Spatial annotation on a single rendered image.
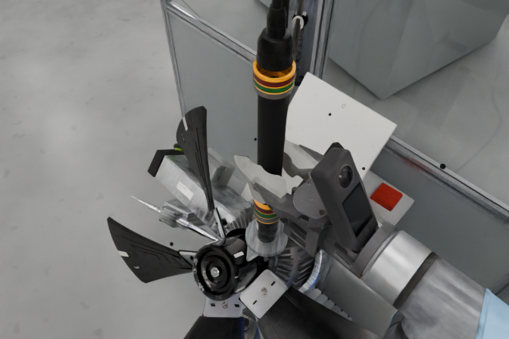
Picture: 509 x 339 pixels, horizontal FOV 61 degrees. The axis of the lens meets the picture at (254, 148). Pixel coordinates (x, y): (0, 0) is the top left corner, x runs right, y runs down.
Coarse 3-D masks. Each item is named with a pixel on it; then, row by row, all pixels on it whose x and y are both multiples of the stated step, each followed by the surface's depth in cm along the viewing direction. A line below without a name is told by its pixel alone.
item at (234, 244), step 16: (224, 240) 93; (240, 240) 94; (208, 256) 92; (224, 256) 88; (240, 256) 89; (208, 272) 92; (224, 272) 89; (240, 272) 88; (256, 272) 93; (208, 288) 92; (224, 288) 89
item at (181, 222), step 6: (150, 204) 118; (156, 210) 117; (180, 222) 112; (186, 222) 111; (186, 228) 111; (192, 228) 110; (198, 228) 109; (198, 234) 109; (204, 234) 108; (210, 234) 108; (216, 240) 106
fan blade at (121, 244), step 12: (108, 228) 110; (120, 228) 106; (120, 240) 109; (132, 240) 106; (144, 240) 102; (132, 252) 109; (144, 252) 106; (156, 252) 103; (168, 252) 101; (132, 264) 114; (144, 264) 111; (156, 264) 108; (168, 264) 106; (180, 264) 104; (144, 276) 115; (156, 276) 114; (168, 276) 112
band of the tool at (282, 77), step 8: (256, 64) 45; (256, 72) 43; (264, 72) 47; (272, 72) 47; (280, 72) 47; (288, 72) 46; (264, 80) 43; (272, 80) 42; (280, 80) 42; (272, 88) 43
